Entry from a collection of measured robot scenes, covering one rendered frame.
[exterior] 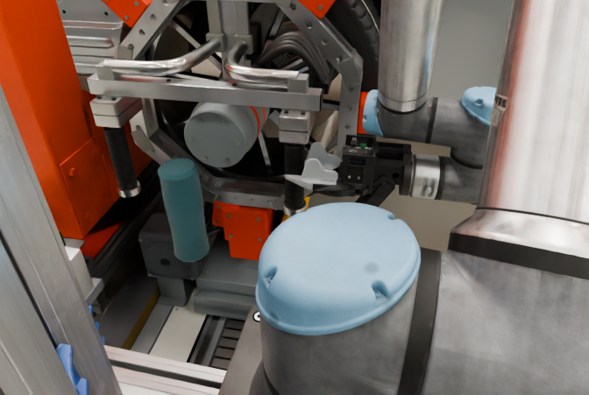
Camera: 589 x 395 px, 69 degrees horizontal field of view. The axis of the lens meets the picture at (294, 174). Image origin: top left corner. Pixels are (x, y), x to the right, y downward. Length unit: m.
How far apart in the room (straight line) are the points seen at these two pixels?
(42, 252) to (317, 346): 0.19
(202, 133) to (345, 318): 0.63
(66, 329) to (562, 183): 0.35
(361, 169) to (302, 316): 0.46
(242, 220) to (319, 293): 0.87
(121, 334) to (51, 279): 1.16
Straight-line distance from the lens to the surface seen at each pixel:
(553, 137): 0.33
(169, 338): 1.51
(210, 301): 1.46
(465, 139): 0.70
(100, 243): 1.60
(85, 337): 0.39
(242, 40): 0.89
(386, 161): 0.73
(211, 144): 0.87
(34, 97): 1.04
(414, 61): 0.60
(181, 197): 1.00
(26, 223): 0.31
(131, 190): 0.91
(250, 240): 1.18
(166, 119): 1.17
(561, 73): 0.35
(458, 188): 0.74
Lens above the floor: 1.26
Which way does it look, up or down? 33 degrees down
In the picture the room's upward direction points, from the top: straight up
